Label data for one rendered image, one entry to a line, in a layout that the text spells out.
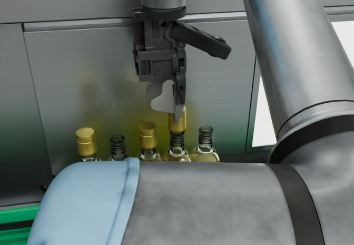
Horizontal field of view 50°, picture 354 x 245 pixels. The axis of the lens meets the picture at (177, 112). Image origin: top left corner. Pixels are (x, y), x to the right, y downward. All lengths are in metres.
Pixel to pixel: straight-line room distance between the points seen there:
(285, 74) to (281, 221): 0.15
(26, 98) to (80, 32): 0.20
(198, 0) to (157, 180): 0.61
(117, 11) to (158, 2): 0.18
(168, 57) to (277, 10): 0.29
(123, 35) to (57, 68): 0.15
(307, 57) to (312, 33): 0.03
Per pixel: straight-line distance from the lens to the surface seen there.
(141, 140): 0.73
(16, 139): 0.92
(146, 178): 0.20
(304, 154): 0.25
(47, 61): 0.79
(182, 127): 0.72
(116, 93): 0.82
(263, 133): 0.96
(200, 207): 0.19
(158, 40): 0.64
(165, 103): 0.67
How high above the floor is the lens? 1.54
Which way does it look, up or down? 30 degrees down
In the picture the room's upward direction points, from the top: straight up
